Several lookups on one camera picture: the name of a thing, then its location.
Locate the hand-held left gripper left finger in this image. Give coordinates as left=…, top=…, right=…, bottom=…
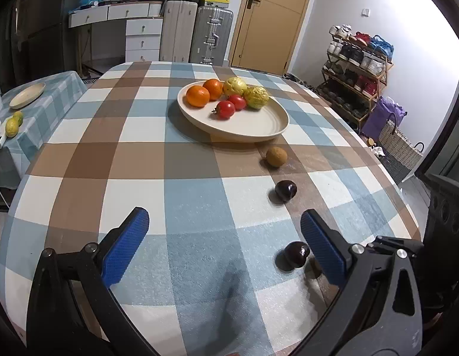
left=26, top=207, right=159, bottom=356

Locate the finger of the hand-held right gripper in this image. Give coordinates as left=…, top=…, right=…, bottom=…
left=366, top=235, right=425, bottom=258

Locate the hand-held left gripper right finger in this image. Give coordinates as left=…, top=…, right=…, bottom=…
left=290, top=209, right=425, bottom=356

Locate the brown kiwi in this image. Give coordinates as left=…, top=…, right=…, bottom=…
left=266, top=146, right=288, bottom=168
left=304, top=258, right=324, bottom=280

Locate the large cream plate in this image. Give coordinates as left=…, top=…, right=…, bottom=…
left=177, top=79, right=291, bottom=142

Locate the wrinkled yellow-green guava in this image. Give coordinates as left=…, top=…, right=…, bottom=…
left=244, top=85, right=270, bottom=110

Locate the orange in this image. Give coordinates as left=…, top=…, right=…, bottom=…
left=203, top=78, right=225, bottom=101
left=185, top=85, right=211, bottom=108

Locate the red tomato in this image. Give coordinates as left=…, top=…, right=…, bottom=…
left=212, top=100, right=236, bottom=120
left=228, top=94, right=248, bottom=111

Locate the smooth yellow guava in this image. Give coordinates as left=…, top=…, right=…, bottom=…
left=222, top=77, right=248, bottom=97

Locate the dark grey woven basket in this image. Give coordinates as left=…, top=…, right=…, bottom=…
left=379, top=152, right=414, bottom=185

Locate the brown blue checked tablecloth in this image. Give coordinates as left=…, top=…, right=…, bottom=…
left=0, top=60, right=423, bottom=356

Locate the light woven basket bag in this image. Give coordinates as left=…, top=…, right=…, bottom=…
left=378, top=113, right=425, bottom=166

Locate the purple bag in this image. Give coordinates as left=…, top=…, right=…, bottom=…
left=360, top=96, right=407, bottom=139

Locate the teal checked tablecloth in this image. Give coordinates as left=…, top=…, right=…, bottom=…
left=0, top=70, right=88, bottom=190

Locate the wooden shoe rack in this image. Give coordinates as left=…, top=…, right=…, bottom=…
left=318, top=33, right=394, bottom=129

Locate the small beige plate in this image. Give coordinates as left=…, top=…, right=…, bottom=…
left=9, top=82, right=47, bottom=110

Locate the shoe rack with shoes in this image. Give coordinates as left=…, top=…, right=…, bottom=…
left=318, top=24, right=395, bottom=124

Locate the white desk with drawers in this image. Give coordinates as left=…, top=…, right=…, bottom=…
left=68, top=1, right=164, bottom=64

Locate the beige suitcase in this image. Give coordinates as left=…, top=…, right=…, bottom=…
left=159, top=0, right=199, bottom=63

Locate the grey refrigerator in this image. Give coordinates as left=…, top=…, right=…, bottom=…
left=9, top=0, right=68, bottom=87

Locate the grey suitcase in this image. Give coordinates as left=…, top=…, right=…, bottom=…
left=189, top=5, right=234, bottom=67

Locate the wooden door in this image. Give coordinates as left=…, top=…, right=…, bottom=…
left=228, top=0, right=320, bottom=76

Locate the white charging cable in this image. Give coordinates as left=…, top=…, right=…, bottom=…
left=0, top=176, right=10, bottom=209

